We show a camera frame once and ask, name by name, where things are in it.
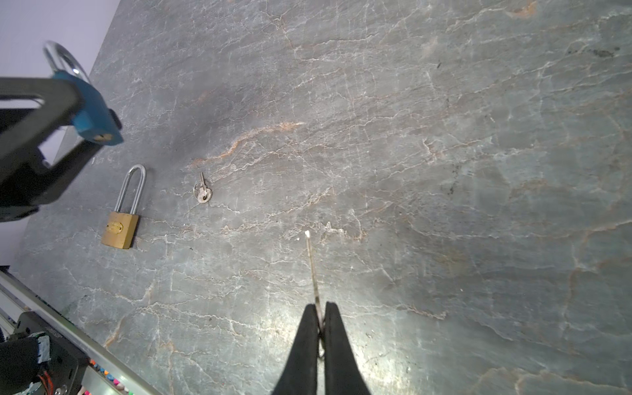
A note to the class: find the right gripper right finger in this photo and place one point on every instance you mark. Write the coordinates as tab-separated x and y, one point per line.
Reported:
342	375

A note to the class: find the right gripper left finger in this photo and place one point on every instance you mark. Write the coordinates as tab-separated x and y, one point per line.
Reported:
300	374

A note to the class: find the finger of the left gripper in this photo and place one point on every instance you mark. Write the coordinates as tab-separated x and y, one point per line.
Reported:
23	130
35	184

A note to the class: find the blue padlock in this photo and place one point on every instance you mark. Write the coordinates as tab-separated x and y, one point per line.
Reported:
95	121

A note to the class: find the brass padlock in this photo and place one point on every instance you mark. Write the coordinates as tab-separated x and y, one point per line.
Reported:
121	226

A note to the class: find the small silver key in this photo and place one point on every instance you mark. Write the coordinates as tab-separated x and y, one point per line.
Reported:
202	192

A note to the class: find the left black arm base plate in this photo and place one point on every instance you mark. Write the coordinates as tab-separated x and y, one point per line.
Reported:
37	358

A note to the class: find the aluminium front rail frame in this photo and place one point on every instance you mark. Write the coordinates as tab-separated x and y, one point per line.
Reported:
105	374

